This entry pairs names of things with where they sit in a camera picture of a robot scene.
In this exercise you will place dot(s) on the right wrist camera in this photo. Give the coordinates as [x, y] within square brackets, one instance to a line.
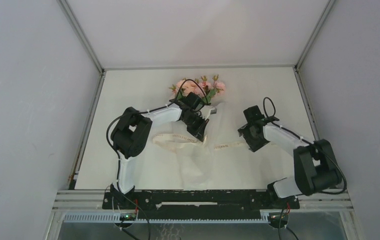
[253, 114]

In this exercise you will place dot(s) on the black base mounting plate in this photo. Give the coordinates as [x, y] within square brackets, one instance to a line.
[180, 205]

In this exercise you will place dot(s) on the cream printed ribbon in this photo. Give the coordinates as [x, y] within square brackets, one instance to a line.
[173, 142]

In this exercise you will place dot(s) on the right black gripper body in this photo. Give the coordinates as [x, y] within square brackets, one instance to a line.
[255, 142]

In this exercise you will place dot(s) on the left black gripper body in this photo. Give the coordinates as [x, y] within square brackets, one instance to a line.
[193, 122]

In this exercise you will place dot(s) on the left controller board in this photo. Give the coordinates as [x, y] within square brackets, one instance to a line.
[127, 217]

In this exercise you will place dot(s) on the translucent white wrapping paper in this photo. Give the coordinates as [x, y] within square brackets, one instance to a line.
[195, 165]

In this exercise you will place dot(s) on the pink fake flower stem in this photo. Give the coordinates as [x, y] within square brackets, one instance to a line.
[183, 88]
[204, 87]
[218, 87]

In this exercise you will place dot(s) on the right controller board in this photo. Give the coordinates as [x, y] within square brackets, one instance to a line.
[277, 218]

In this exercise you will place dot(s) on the controller board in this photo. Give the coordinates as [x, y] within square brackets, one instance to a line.
[127, 217]
[277, 218]

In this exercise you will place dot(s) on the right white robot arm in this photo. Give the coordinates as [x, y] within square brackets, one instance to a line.
[314, 163]

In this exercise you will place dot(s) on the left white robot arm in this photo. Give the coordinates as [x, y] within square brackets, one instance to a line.
[128, 134]

